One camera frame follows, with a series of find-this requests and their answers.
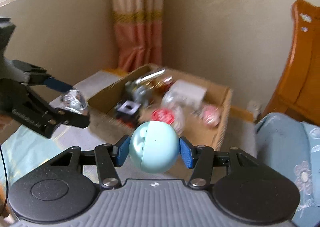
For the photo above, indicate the light blue round case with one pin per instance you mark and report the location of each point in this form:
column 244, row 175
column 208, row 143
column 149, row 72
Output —
column 154, row 147

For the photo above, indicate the pink keychain charm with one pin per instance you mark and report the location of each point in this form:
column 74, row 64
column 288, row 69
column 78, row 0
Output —
column 211, row 115

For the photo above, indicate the grey checked bed sheet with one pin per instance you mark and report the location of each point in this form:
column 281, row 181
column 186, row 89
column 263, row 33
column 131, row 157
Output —
column 25, row 150

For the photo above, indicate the medical cotton swab jar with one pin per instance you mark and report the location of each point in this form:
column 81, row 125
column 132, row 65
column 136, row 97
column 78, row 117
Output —
column 184, row 93

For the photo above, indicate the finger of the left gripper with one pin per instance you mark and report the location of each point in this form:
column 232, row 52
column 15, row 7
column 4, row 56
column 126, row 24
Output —
column 39, row 114
column 34, row 75

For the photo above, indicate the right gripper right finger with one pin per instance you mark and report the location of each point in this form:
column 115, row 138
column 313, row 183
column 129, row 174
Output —
column 200, row 159

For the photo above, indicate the red toy train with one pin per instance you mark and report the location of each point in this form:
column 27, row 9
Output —
column 163, row 84

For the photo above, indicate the clear silver toy car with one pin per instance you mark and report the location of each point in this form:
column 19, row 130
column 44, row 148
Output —
column 74, row 101

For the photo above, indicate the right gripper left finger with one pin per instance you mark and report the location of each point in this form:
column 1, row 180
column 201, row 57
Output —
column 107, row 158

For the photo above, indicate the pink orange curtain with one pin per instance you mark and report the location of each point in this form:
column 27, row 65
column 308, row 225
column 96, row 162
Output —
column 138, row 31

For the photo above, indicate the grey bear figurine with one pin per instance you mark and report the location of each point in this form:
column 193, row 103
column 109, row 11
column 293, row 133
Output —
column 138, row 93

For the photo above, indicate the red lid round container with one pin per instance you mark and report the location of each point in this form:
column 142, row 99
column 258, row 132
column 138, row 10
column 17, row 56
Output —
column 173, row 117

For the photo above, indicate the blue floral pillow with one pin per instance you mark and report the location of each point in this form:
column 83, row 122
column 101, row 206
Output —
column 292, row 148

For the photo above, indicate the wooden headboard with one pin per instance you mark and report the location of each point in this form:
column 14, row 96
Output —
column 297, row 92

